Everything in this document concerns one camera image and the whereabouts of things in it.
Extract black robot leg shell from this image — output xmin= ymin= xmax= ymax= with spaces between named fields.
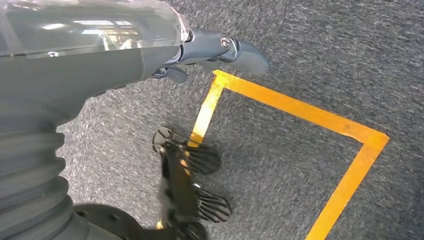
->
xmin=72 ymin=203 xmax=173 ymax=240

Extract yellow floor tape square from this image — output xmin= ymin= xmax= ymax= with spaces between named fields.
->
xmin=154 ymin=69 xmax=390 ymax=240

